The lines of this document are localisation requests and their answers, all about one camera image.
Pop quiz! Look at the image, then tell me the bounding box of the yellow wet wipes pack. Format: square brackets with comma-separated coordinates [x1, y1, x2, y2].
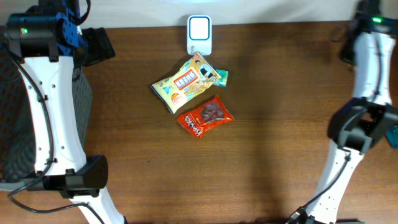
[150, 52, 221, 114]

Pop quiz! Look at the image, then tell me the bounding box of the green small box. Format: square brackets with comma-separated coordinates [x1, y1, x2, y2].
[213, 70, 229, 87]

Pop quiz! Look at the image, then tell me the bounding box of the red snack bag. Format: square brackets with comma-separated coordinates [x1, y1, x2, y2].
[177, 95, 234, 139]

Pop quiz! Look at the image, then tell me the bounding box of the teal blue bottle pouch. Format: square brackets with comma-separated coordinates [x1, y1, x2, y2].
[386, 125, 398, 149]

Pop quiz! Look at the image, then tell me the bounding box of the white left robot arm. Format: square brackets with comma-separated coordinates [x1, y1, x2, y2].
[1, 0, 126, 223]

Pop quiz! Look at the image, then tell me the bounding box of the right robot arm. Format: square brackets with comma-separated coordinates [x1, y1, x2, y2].
[286, 0, 397, 224]

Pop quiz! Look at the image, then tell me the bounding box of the white barcode scanner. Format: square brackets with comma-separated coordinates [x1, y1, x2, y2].
[187, 15, 213, 56]

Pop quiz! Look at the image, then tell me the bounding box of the grey plastic basket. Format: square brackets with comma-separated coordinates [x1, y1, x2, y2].
[1, 46, 93, 191]

